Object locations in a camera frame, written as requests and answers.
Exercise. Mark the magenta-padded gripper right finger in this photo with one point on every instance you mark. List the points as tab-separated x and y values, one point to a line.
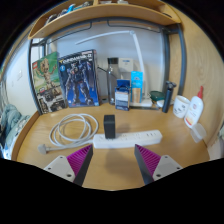
165	165

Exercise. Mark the white mug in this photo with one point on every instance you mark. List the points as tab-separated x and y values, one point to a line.
180	106

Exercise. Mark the wooden shelf unit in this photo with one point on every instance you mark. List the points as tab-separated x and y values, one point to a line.
100	15

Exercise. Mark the green tree figure toy box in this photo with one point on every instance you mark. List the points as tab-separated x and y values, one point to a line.
46	80

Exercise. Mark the dark grey metal frame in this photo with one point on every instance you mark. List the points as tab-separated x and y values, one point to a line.
181	60

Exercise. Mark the translucent plastic cap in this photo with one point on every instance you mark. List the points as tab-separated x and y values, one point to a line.
198	132

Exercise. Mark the white desk lamp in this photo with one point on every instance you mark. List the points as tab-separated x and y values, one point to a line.
138	50

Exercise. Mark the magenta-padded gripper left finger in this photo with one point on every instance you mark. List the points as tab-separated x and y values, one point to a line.
63	165

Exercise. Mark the small dark blue box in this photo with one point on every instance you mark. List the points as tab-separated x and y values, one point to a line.
122	98

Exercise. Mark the blue robot model kit box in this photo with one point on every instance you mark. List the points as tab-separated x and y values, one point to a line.
78	80

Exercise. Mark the white plastic box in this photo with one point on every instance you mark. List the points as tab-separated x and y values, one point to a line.
126	68

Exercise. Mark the black electric shaver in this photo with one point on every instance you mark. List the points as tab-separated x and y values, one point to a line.
167	96

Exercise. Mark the white power strip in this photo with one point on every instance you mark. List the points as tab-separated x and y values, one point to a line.
140	137

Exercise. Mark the bed with bedding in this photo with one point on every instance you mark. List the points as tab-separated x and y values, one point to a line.
10	120

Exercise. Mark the black charger block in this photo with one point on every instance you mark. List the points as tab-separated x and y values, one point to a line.
109	126

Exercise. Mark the clear water bottle black cap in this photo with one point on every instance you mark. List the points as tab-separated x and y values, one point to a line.
111	83

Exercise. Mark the white red-pump lotion bottle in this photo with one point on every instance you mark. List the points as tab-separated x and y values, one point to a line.
194	111

